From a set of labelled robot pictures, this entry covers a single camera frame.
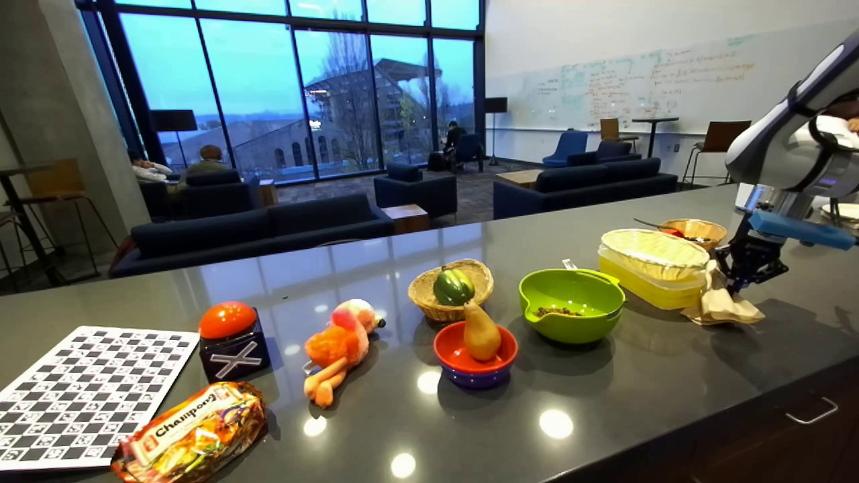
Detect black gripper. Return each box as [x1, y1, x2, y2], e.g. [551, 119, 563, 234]
[715, 225, 791, 295]

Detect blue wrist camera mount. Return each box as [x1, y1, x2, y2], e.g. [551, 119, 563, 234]
[747, 206, 859, 252]

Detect black box orange button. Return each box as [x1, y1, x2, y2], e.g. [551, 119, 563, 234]
[197, 299, 275, 385]

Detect long dark sofa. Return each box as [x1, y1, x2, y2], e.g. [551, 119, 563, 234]
[107, 190, 398, 280]

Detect dark wood counter cabinet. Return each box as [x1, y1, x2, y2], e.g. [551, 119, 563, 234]
[547, 358, 859, 483]

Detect person in white shirt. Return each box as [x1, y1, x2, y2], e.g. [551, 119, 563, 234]
[128, 151, 174, 187]

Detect dark blue sofa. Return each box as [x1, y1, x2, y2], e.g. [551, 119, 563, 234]
[491, 155, 683, 221]

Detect seated person by window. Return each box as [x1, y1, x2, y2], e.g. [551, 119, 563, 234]
[441, 119, 473, 170]

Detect black monitor on stand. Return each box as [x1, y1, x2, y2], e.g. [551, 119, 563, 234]
[146, 107, 198, 173]

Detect small wicker basket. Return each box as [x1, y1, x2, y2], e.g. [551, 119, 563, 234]
[406, 257, 497, 324]

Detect white upright box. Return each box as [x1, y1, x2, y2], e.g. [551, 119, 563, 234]
[732, 183, 762, 214]

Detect green toy vegetable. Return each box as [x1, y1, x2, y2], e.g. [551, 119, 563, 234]
[432, 264, 477, 308]

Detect metal drawer handle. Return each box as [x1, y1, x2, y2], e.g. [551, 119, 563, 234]
[783, 394, 844, 429]

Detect dark armchair by window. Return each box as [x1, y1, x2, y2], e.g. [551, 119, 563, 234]
[425, 131, 489, 175]

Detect dark occupied armchair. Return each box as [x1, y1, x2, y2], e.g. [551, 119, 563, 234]
[136, 170, 264, 222]

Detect yellow toy pear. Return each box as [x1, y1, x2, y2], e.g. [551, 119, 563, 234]
[458, 299, 505, 366]

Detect orange snack packet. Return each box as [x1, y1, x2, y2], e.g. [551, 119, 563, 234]
[109, 382, 268, 483]

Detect person in dark top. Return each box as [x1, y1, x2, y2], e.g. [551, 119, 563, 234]
[183, 142, 233, 181]

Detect brown chair metal legs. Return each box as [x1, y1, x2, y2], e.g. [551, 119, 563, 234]
[683, 119, 758, 187]

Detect orange pink plush toy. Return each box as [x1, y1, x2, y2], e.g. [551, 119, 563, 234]
[300, 295, 387, 411]

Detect green plastic bowl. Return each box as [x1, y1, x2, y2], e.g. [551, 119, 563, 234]
[516, 265, 628, 350]

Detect large wicker bowl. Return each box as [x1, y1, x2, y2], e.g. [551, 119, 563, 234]
[658, 214, 730, 257]

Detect beige cloth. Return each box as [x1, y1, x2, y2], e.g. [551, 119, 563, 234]
[683, 261, 767, 331]

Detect checkerboard calibration sheet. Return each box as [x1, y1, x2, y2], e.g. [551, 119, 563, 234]
[0, 322, 202, 474]

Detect dark blue armchair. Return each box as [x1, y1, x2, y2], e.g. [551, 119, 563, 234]
[371, 162, 458, 222]

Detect wooden bar stool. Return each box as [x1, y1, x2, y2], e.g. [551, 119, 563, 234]
[21, 159, 122, 277]

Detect yellow plastic container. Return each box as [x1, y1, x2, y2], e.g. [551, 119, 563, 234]
[597, 252, 712, 313]

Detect wooden chair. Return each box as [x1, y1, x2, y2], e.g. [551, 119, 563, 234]
[597, 116, 625, 144]

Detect low wooden coffee table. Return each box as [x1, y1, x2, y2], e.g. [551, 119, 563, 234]
[381, 201, 432, 236]

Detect small red bowl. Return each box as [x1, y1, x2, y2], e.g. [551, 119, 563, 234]
[429, 320, 521, 393]

